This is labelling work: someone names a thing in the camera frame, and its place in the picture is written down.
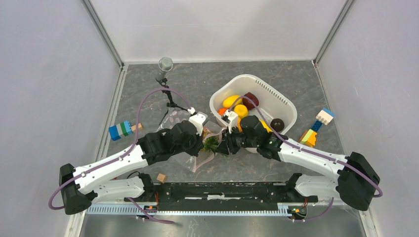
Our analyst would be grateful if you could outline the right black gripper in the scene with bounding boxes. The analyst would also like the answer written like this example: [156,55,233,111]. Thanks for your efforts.
[215,125,258,156]

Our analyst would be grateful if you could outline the clear zip top bag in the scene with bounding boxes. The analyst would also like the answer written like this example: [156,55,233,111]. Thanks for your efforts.
[157,108,223,172]

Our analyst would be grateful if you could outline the yellow toy bananas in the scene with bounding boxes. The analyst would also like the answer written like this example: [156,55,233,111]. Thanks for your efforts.
[237,118,272,132]

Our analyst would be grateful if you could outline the dark red toy fruit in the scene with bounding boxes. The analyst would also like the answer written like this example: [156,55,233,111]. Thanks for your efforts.
[242,92,259,111]

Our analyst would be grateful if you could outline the white plastic basin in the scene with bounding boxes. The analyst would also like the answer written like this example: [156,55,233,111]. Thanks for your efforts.
[209,74,298,155]

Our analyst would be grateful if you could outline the orange toy pineapple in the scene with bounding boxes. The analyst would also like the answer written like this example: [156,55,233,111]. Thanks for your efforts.
[200,128,220,154]

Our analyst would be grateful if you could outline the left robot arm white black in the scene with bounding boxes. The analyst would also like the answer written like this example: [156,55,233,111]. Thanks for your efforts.
[59,120,203,215]

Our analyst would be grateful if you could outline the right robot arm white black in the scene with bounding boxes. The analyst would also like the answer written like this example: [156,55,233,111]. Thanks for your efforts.
[215,116,382,211]

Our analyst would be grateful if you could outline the orange toy pumpkin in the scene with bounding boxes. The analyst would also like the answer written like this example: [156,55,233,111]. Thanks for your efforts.
[218,107,228,116]

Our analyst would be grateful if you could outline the yellow toy mango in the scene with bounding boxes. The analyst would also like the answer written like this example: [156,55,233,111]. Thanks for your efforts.
[222,95,242,109]

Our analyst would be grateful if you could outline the small wooden cube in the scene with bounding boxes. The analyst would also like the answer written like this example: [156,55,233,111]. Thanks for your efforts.
[156,173,167,183]

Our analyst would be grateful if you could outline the white blue yellow block stack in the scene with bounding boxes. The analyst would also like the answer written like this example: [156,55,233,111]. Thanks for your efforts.
[299,108,335,148]

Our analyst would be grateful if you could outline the tan wooden block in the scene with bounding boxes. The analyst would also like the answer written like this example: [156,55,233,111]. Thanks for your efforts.
[131,123,143,133]

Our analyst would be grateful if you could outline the blue green toy block stack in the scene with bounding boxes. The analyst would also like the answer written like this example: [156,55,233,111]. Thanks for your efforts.
[108,120,133,141]

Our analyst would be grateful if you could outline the silver microphone on tripod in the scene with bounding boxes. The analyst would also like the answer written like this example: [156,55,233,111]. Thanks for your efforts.
[155,57,187,111]

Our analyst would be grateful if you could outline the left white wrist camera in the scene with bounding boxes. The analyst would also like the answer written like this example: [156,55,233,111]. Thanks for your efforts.
[187,107,208,136]

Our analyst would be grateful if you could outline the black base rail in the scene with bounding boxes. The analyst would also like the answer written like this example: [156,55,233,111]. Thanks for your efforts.
[134,182,318,211]

